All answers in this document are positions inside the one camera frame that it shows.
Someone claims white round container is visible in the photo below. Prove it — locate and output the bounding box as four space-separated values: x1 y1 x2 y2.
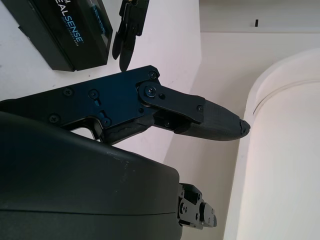
222 48 320 240

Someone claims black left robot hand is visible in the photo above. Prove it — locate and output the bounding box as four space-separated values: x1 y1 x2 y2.
111 0 151 71

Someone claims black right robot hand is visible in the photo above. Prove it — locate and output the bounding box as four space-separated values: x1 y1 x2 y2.
0 65 252 240

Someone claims black RealSense box lid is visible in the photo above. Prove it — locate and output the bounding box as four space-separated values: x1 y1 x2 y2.
7 0 114 73

